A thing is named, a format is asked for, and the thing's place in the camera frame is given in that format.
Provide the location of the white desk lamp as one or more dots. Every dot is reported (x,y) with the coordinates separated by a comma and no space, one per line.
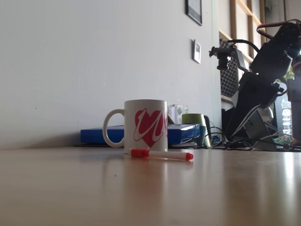
(268,114)

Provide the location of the white mug with red heart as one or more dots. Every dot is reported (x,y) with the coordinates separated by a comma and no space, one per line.
(131,113)

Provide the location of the green circuit board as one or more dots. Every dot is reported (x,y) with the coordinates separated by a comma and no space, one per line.
(282,140)

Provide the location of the clear plastic water bottle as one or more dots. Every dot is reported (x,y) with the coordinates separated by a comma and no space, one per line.
(287,117)

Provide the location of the wooden shelf frame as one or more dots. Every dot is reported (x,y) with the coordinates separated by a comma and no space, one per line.
(233,21)

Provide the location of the dark computer monitor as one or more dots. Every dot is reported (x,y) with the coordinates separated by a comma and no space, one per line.
(279,117)

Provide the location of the green cup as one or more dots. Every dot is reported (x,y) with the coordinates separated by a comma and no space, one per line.
(191,118)

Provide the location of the clear plastic container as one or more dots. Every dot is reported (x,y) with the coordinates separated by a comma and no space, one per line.
(175,113)

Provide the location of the grey laptop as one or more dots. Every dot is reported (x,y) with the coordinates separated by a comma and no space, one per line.
(258,127)

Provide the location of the blue flat box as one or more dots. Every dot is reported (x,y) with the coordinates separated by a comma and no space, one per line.
(98,136)

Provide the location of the white wall thermostat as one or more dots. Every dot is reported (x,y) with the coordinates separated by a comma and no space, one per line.
(197,50)

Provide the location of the black perforated panel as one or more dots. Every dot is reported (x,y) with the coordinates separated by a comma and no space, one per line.
(228,77)

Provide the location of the black camera on bracket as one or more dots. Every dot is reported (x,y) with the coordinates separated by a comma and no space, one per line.
(222,55)

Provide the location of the red and white marker pen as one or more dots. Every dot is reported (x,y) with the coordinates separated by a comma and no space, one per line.
(164,154)

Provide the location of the black picture frame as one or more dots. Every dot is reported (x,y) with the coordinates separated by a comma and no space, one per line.
(194,10)

